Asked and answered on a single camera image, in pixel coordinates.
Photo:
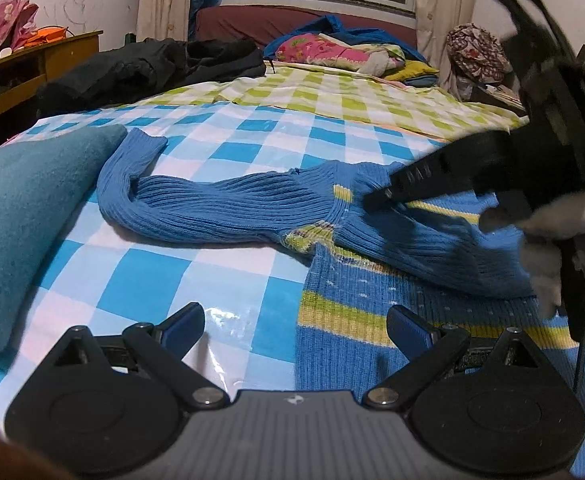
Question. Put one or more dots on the wooden desk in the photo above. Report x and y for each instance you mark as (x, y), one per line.
(47, 67)

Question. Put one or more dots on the teal folded cloth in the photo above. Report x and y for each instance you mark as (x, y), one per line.
(22, 220)

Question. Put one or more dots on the green checked bed sheet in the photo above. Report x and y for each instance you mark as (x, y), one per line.
(347, 100)

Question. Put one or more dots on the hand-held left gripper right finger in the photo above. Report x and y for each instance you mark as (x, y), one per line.
(407, 327)

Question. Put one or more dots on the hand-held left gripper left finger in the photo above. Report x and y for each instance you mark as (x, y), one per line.
(185, 325)

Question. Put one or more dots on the black jacket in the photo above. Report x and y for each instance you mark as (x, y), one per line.
(137, 67)

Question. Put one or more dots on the blue checked bed sheet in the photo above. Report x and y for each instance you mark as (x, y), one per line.
(212, 130)

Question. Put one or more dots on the maroon headboard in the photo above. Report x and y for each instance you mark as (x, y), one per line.
(252, 22)

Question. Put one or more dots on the orange bag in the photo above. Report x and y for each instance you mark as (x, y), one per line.
(45, 36)

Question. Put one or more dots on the pile of colourful bedding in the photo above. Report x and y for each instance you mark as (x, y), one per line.
(342, 27)

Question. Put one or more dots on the blue striped knit sweater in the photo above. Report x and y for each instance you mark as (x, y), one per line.
(222, 200)

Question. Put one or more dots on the floral cloth bundle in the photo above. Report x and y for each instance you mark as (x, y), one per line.
(477, 50)

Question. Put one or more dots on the pink floral quilt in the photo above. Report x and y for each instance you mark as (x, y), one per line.
(317, 50)

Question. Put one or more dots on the person's right hand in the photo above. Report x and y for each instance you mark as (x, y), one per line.
(545, 255)

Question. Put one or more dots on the yellow pillow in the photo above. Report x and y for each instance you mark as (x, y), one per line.
(412, 72)

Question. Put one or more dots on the stack of papers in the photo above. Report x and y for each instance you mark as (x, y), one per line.
(505, 96)

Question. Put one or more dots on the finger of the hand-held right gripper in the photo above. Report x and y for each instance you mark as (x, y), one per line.
(422, 175)
(497, 216)

